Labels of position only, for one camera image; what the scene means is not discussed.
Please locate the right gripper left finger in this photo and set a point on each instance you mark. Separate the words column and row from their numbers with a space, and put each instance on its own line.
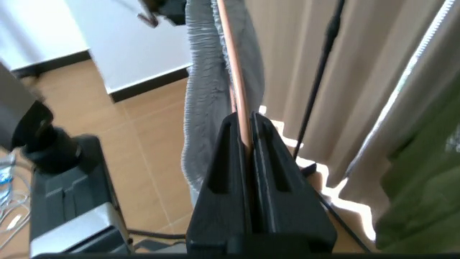
column 219, row 216

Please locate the clear plastic bottle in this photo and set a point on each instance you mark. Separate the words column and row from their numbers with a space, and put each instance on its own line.
column 5, row 176

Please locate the black clothes rack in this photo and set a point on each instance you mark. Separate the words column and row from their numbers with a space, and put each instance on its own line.
column 323, row 54

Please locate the beige curtain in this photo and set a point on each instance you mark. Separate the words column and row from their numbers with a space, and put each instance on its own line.
column 287, row 54

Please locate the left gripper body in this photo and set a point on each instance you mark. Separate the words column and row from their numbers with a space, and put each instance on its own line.
column 174, row 11

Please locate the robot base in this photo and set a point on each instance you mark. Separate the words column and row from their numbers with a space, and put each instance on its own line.
column 72, row 198

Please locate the pink clothes hanger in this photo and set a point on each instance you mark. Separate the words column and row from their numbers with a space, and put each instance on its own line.
column 235, row 72

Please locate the green long-sleeved shirt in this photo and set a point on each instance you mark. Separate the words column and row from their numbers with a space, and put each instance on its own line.
column 424, row 180

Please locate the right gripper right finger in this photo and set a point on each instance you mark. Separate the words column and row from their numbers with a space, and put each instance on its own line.
column 287, row 216

